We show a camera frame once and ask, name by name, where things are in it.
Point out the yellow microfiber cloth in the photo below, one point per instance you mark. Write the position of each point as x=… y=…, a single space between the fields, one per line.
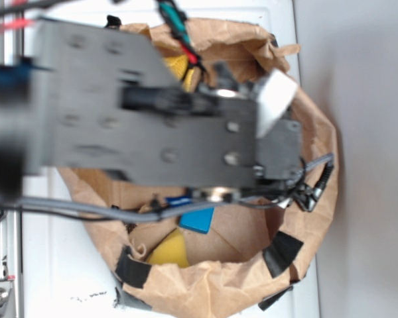
x=172 y=248

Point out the aluminium frame rail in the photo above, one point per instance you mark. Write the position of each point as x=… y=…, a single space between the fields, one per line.
x=11 y=277

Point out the blue rectangular block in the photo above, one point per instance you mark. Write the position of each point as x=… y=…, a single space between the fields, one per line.
x=198 y=221

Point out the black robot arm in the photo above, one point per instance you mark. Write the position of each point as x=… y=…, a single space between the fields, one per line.
x=104 y=99

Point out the black tape piece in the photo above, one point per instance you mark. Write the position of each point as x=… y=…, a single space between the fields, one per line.
x=133 y=273
x=278 y=257

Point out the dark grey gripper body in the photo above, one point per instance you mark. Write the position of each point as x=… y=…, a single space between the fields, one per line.
x=234 y=163

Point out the black tape piece left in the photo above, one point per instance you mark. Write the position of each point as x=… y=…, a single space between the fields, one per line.
x=133 y=273

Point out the black tape piece lower right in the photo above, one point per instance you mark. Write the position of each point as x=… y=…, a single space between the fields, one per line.
x=278 y=257

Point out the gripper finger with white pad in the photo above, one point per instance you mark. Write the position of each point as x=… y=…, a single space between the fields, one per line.
x=274 y=94

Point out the crumpled brown paper bag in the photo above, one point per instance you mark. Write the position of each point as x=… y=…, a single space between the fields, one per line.
x=227 y=272

